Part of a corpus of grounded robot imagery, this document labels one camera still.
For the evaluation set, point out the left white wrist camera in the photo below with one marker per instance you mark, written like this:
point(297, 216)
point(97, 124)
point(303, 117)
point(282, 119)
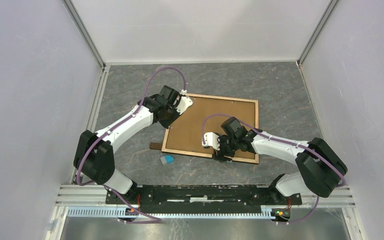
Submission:
point(183, 104)

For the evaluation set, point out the aluminium corner post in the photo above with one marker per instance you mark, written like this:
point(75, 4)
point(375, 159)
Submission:
point(81, 27)
point(332, 4)

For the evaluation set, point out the small brown wooden block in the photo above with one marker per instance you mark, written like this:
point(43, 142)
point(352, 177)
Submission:
point(155, 146)

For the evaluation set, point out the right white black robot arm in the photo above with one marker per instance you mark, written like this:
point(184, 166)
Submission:
point(320, 170)

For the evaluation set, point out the aluminium front rail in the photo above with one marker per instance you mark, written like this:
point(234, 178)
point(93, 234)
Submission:
point(95, 196)

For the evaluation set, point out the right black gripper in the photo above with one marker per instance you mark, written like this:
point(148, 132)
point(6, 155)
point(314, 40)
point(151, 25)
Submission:
point(219, 154)

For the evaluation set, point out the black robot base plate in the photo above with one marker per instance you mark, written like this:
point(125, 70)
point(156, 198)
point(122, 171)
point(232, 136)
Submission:
point(203, 199)

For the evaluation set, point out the left aluminium corner post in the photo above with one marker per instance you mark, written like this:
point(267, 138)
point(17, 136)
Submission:
point(81, 27)

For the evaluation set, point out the right aluminium corner post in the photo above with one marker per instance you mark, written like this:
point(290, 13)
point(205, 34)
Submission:
point(332, 4)

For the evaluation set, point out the blue grey eraser block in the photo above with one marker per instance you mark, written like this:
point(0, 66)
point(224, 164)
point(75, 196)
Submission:
point(167, 160)

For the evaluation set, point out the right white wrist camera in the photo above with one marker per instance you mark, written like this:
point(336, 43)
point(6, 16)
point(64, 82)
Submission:
point(211, 140)

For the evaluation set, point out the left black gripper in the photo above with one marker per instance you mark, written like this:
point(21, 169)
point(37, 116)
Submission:
point(165, 123)

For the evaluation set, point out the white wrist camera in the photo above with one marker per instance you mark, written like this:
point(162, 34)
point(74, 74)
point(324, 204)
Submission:
point(211, 140)
point(183, 104)

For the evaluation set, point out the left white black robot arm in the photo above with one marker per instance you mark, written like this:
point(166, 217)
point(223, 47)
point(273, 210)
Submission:
point(95, 151)

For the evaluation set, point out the black picture frame with photo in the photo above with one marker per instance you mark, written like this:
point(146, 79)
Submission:
point(184, 136)

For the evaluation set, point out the left aluminium floor rail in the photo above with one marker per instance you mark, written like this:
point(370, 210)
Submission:
point(97, 99)

